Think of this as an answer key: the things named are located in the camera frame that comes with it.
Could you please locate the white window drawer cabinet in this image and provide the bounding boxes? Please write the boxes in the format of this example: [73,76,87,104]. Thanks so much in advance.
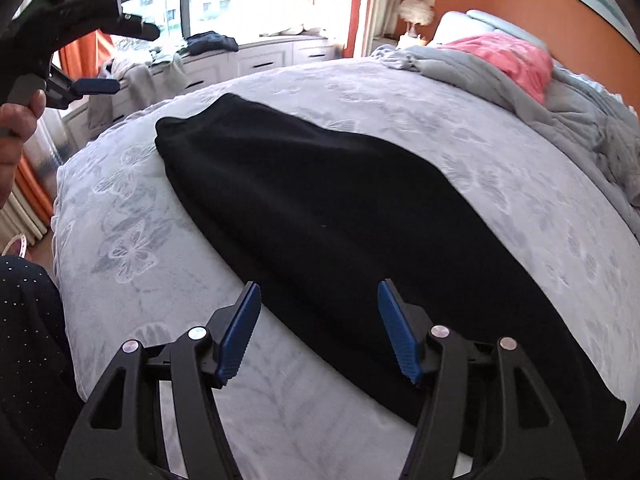
[62,37,346,151]

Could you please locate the person's dark dotted clothing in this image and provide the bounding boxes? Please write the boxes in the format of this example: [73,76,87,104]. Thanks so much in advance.
[0,255,87,480]

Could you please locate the white feather table lamp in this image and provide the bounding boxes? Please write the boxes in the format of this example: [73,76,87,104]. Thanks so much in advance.
[398,0,436,38]

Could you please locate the orange curtain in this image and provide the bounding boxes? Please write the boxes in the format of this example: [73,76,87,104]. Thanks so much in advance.
[15,0,117,233]
[347,0,375,58]

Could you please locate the person's left hand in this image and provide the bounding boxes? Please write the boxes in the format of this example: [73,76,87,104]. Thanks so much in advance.
[0,89,47,211]

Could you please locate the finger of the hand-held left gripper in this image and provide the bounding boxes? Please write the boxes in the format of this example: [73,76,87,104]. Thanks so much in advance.
[119,12,161,42]
[46,66,121,111]

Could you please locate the grey quilt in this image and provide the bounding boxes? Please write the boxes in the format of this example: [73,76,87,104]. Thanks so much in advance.
[372,44,640,208]

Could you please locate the pink blanket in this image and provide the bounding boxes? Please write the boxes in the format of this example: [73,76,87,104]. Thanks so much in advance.
[437,32,555,106]

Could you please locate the dark blue clothes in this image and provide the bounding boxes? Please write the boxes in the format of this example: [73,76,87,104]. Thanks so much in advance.
[186,31,240,56]

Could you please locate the grey draped garment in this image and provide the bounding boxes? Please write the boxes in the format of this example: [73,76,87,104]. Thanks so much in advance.
[87,52,190,131]

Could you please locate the bed with grey butterfly bedspread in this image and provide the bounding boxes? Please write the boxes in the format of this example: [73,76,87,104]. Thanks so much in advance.
[52,55,640,480]

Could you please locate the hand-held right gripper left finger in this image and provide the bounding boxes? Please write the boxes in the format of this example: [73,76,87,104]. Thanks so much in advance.
[55,281,262,480]

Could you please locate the white curtain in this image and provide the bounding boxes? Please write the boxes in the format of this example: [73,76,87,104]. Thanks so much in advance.
[362,0,408,56]

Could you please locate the black pants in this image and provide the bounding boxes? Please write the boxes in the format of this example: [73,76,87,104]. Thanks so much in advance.
[155,92,628,453]

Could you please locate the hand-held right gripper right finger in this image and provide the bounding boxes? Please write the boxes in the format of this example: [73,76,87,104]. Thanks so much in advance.
[377,279,586,480]

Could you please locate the light blue pillow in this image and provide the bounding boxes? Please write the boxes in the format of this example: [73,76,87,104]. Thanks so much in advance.
[432,9,551,47]

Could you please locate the white nightstand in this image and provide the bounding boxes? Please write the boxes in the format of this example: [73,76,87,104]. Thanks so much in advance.
[372,34,431,55]

